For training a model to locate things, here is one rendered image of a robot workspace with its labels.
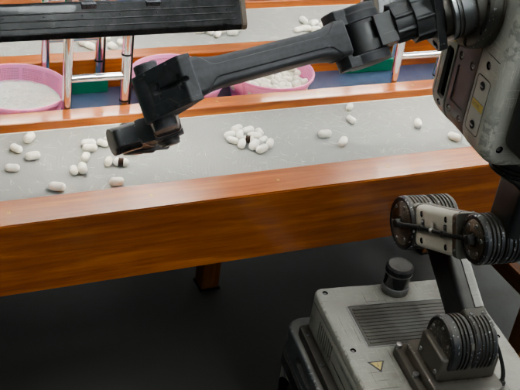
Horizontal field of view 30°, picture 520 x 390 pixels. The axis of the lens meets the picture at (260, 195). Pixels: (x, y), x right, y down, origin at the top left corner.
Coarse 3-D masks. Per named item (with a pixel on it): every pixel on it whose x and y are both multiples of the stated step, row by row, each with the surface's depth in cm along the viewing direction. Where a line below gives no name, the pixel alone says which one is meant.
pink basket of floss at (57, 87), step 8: (0, 64) 260; (8, 64) 261; (16, 64) 262; (24, 64) 262; (8, 72) 262; (16, 72) 262; (24, 72) 263; (32, 72) 263; (40, 72) 262; (48, 72) 262; (56, 72) 261; (0, 80) 261; (16, 80) 263; (32, 80) 263; (40, 80) 263; (48, 80) 262; (56, 80) 260; (56, 88) 260; (56, 104) 247; (0, 112) 241; (8, 112) 241; (16, 112) 241; (24, 112) 242
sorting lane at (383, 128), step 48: (432, 96) 285; (0, 144) 232; (48, 144) 235; (96, 144) 237; (192, 144) 243; (288, 144) 250; (336, 144) 253; (384, 144) 256; (432, 144) 260; (0, 192) 215; (48, 192) 217
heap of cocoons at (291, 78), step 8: (288, 72) 285; (296, 72) 286; (256, 80) 278; (264, 80) 279; (272, 80) 280; (280, 80) 280; (288, 80) 282; (296, 80) 281; (304, 80) 282; (232, 88) 276
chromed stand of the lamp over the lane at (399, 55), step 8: (400, 48) 279; (400, 56) 280; (408, 56) 281; (416, 56) 283; (424, 56) 284; (432, 56) 285; (392, 64) 283; (400, 64) 282; (392, 72) 283; (392, 80) 284
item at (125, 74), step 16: (64, 0) 231; (80, 0) 216; (64, 48) 237; (128, 48) 243; (64, 64) 239; (128, 64) 246; (64, 80) 242; (80, 80) 243; (96, 80) 245; (128, 80) 249; (64, 96) 244; (128, 96) 252
